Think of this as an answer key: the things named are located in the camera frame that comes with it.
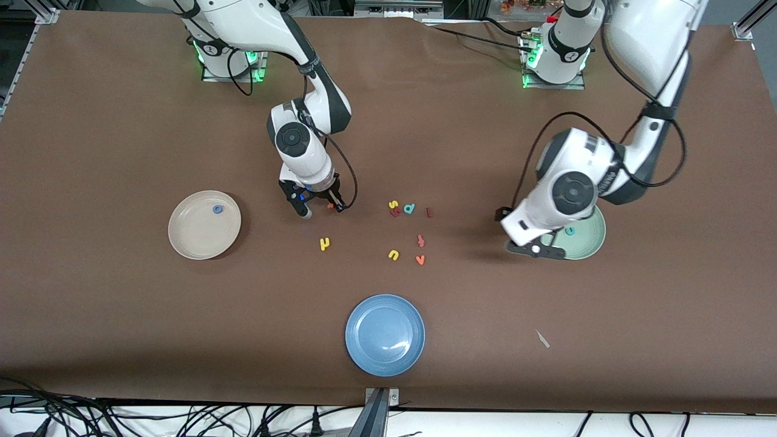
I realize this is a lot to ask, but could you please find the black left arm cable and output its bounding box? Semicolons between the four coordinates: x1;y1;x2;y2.
512;0;688;210

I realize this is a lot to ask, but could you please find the orange flower decoration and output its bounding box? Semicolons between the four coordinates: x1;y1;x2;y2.
501;0;562;14

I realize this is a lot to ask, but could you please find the aluminium frame rail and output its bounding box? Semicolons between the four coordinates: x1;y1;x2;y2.
0;7;59;119

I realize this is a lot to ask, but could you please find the black right arm cable loop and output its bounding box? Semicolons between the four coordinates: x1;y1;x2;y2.
173;0;359;212

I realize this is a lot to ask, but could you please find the blue round plate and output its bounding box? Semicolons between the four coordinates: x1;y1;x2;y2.
345;294;426;377

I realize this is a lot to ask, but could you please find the long black table cable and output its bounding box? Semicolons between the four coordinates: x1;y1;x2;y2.
422;21;538;55

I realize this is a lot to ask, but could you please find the short black table cable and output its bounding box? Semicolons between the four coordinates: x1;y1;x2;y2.
480;16;534;39

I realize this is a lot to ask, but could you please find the black looped floor cable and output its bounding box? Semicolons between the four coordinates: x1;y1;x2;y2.
628;412;693;437

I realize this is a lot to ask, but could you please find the beige brown round plate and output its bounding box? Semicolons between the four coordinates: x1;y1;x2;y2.
168;191;242;260

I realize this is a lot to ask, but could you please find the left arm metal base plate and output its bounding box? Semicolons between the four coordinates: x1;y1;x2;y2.
521;32;587;90

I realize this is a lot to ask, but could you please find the brown table cover sheet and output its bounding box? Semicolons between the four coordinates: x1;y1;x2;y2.
0;11;777;413

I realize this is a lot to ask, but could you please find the black floor cable tangle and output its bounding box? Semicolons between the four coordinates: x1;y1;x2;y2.
0;376;256;437

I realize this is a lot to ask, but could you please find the grey metal box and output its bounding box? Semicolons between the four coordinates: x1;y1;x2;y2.
354;0;445;19

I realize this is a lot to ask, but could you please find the grey metal camera mount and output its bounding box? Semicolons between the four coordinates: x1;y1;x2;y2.
349;387;401;437

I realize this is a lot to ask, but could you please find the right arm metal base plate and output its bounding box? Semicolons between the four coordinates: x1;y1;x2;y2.
202;36;269;83

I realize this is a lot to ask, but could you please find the light green round plate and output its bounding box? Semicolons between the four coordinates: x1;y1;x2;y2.
540;205;607;260

